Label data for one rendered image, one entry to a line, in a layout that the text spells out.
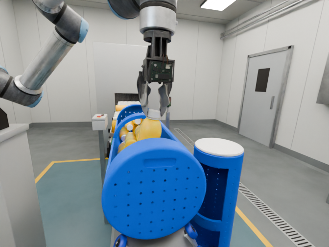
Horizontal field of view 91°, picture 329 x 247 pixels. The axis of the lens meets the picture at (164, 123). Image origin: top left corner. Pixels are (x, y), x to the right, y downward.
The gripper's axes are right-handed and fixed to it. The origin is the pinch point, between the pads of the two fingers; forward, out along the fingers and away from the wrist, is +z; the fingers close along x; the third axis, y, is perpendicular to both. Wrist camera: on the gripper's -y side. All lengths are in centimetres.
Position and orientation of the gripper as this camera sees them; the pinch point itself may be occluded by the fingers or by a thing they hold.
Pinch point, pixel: (153, 111)
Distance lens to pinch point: 48.4
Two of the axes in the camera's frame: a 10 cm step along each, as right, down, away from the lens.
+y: 2.3, 2.4, -9.4
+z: -0.5, 9.7, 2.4
